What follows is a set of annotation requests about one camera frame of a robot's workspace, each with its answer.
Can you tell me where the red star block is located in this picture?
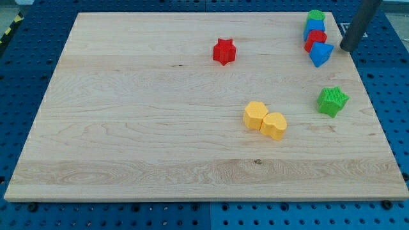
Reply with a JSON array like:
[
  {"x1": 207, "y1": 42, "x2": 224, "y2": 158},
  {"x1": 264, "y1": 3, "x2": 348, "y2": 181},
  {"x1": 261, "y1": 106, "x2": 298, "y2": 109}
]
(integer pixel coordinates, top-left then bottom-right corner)
[{"x1": 213, "y1": 38, "x2": 236, "y2": 66}]

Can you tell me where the yellow heart block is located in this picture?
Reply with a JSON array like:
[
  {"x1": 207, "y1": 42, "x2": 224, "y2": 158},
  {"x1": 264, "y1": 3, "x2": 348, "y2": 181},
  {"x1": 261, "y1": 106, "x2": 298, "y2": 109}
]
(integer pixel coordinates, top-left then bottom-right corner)
[{"x1": 260, "y1": 112, "x2": 288, "y2": 141}]

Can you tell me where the green star block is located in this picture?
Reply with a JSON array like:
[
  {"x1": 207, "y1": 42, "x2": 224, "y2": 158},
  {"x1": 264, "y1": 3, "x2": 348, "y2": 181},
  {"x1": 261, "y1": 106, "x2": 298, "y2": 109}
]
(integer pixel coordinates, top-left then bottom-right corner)
[{"x1": 317, "y1": 86, "x2": 349, "y2": 118}]

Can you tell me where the yellow hexagon block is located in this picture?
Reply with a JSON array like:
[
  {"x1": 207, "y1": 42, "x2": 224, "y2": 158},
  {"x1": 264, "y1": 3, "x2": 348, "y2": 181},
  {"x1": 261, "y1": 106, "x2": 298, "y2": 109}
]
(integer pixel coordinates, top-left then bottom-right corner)
[{"x1": 243, "y1": 101, "x2": 268, "y2": 130}]

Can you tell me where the green cylinder block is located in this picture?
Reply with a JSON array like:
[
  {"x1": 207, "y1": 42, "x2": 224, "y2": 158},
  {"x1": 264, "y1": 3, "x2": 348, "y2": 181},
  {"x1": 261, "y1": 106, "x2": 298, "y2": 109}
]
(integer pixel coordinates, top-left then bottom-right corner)
[{"x1": 307, "y1": 10, "x2": 326, "y2": 21}]

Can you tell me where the blue triangle block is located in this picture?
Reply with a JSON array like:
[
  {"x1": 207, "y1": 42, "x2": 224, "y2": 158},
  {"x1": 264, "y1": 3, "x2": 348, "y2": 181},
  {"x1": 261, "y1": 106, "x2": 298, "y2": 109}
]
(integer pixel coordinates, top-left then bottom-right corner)
[{"x1": 309, "y1": 42, "x2": 334, "y2": 68}]

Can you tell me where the light wooden board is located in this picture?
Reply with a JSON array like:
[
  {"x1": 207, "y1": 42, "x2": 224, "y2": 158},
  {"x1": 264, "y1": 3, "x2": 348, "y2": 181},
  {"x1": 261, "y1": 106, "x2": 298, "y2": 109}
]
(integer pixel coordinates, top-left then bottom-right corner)
[{"x1": 4, "y1": 12, "x2": 408, "y2": 203}]

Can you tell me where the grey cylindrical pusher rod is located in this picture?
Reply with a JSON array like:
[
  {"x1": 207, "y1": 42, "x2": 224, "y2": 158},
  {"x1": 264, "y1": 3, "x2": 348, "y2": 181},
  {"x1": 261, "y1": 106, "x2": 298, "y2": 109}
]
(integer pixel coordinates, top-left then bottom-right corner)
[{"x1": 339, "y1": 0, "x2": 383, "y2": 52}]

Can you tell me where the red cylinder block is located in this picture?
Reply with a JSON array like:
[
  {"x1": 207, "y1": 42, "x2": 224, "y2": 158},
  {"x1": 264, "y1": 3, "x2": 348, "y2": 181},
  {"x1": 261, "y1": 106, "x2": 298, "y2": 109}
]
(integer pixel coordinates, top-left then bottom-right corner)
[{"x1": 304, "y1": 30, "x2": 327, "y2": 52}]

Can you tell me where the blue cube block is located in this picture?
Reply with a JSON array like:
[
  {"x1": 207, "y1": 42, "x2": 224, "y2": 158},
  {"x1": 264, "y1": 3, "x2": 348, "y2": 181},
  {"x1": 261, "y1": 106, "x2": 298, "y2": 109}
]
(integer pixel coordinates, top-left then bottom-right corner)
[{"x1": 303, "y1": 19, "x2": 325, "y2": 42}]

